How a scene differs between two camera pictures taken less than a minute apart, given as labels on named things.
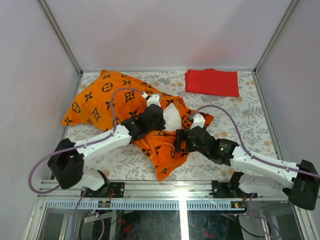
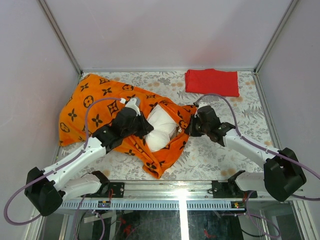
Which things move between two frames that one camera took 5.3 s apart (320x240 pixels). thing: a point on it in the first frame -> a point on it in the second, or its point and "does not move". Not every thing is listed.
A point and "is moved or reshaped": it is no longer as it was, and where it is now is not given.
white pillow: [172, 117] -> [164, 125]
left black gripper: [161, 126] -> [146, 127]
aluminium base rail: [174, 195] does not move
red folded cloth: [212, 82] does not move
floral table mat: [243, 120] does not move
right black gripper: [181, 135] -> [193, 132]
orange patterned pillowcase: [111, 98] is moved or reshaped
